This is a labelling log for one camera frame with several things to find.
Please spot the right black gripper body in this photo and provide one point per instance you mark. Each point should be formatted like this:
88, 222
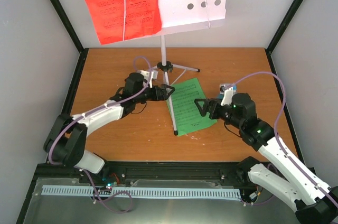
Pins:
216, 114

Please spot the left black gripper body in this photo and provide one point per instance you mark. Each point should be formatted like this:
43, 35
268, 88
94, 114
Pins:
155, 96

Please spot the green sheet music page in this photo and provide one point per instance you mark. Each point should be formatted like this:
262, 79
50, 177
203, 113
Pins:
186, 113

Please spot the blue metronome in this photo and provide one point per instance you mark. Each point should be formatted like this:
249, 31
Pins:
227, 90

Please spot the red cloth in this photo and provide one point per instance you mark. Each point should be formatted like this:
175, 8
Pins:
122, 20

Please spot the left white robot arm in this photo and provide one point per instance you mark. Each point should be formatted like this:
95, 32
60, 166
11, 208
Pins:
65, 144

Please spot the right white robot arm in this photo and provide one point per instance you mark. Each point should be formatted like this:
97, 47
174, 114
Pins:
311, 199

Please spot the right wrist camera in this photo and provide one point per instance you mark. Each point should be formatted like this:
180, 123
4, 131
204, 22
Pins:
226, 102

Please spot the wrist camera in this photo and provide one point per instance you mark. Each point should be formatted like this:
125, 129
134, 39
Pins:
226, 102
149, 76

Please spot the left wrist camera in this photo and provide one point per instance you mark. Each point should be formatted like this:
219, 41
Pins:
149, 76

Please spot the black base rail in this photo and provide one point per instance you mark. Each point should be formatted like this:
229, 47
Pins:
226, 173

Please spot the light blue slotted cable duct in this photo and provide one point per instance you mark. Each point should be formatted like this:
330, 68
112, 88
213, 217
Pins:
144, 193

